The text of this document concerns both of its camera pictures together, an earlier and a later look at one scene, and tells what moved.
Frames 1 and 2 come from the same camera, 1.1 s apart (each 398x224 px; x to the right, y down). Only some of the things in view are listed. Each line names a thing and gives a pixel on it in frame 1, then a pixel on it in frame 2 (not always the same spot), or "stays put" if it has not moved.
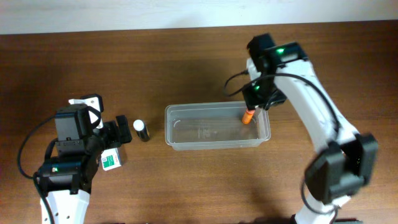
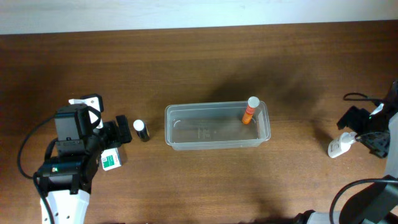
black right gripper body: [259, 101] to [363, 121]
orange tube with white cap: [247, 116] stays put
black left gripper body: [122, 129] stays put
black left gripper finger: [124, 128] stays put
